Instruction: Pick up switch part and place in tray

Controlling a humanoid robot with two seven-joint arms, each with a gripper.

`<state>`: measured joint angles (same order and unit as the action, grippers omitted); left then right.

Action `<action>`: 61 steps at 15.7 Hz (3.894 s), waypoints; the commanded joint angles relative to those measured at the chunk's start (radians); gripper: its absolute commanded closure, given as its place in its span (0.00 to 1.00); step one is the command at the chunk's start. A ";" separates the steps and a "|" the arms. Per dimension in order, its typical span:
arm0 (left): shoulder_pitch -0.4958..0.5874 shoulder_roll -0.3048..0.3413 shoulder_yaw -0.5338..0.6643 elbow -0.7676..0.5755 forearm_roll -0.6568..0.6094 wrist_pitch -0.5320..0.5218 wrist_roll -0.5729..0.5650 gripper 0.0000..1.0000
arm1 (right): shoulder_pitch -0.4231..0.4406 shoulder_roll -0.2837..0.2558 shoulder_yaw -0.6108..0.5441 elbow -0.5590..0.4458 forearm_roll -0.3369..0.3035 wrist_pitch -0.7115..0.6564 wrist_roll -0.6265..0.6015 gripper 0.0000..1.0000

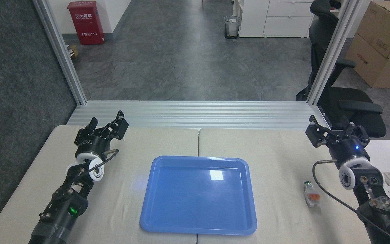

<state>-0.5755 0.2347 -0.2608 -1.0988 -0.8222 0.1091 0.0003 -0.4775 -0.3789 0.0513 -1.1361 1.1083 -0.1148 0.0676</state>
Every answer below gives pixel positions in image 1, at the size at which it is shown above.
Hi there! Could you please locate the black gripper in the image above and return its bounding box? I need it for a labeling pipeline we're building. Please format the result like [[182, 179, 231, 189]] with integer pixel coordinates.
[[305, 115, 371, 168], [74, 110, 129, 159]]

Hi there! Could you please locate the white orange switch part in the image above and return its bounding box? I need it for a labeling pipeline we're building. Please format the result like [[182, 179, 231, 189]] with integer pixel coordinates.
[[304, 181, 321, 208]]

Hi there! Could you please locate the blue plastic tray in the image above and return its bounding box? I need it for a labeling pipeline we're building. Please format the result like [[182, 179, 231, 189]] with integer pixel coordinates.
[[140, 156, 258, 236]]

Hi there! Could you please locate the black office chair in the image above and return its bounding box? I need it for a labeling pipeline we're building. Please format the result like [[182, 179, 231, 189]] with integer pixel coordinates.
[[296, 0, 387, 138]]

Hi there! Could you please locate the beige table cloth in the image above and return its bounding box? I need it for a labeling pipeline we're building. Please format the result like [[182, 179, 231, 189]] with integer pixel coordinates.
[[197, 128, 375, 244], [0, 125, 199, 244]]

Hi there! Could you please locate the large brown cardboard box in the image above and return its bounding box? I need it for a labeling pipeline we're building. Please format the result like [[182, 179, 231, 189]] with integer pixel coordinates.
[[345, 33, 390, 88]]

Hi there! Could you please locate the flat cardboard scrap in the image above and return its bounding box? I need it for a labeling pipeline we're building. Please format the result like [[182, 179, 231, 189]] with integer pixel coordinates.
[[66, 44, 79, 59]]

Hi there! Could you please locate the red fire extinguisher box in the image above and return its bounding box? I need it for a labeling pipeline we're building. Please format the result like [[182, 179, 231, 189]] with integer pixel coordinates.
[[67, 1, 105, 45]]

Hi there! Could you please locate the small brown cardboard box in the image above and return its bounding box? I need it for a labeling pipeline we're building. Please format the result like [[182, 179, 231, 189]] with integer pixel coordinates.
[[356, 1, 390, 60]]

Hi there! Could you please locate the white drawer cabinet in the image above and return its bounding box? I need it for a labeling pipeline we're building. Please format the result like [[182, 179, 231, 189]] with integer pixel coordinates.
[[232, 0, 316, 38]]

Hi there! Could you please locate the grey mesh trash bin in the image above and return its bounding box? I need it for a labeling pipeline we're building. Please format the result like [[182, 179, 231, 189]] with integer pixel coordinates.
[[224, 16, 241, 40]]

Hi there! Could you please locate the silver aluminium post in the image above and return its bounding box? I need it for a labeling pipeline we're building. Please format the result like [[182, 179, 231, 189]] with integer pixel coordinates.
[[32, 0, 87, 105], [306, 0, 363, 105]]

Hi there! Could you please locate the silver aluminium rail platform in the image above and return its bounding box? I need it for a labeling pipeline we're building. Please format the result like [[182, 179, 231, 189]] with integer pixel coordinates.
[[66, 100, 332, 131]]

